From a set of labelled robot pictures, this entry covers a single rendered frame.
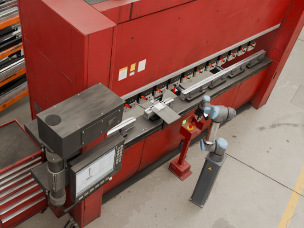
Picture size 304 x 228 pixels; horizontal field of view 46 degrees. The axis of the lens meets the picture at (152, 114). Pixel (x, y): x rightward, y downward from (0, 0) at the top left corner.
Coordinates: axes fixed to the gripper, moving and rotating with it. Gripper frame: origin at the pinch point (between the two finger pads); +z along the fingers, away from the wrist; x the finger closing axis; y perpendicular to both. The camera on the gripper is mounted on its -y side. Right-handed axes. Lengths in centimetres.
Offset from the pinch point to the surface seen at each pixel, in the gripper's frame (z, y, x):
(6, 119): 101, 192, 127
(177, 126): 21.3, 17.8, 7.3
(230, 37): -67, 34, -65
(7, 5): -42, 221, 96
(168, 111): -14.4, 22.0, 30.6
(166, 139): 33.2, 17.4, 22.6
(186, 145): 35.0, -2.2, 7.7
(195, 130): 5.4, -5.0, 8.9
